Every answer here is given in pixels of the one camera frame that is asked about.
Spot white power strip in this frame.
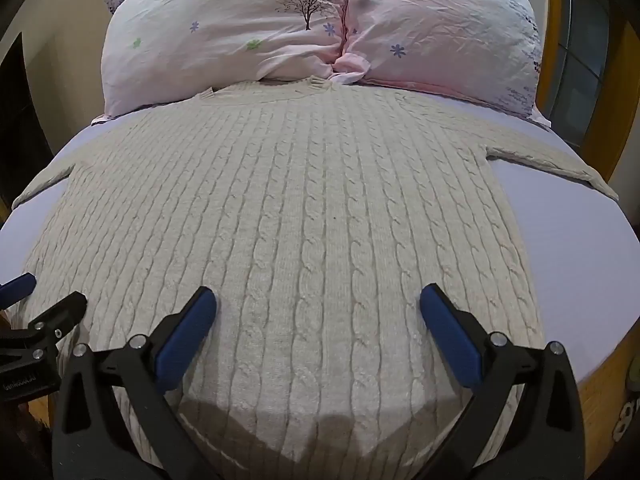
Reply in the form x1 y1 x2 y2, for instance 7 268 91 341
612 395 640 441

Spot cream cable-knit sweater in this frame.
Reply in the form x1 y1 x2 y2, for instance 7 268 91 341
11 76 620 480

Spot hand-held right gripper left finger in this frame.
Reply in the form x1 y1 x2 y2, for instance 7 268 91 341
52 286 222 480

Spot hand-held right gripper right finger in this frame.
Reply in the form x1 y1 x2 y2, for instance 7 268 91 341
419 283 587 480

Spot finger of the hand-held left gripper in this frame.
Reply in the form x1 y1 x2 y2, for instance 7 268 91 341
20 291 89 361
0 273 38 311

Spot white tree-print pillow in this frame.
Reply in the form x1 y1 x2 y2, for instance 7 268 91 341
100 0 351 120

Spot pink floral pillow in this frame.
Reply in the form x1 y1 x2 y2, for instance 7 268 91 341
327 0 553 128

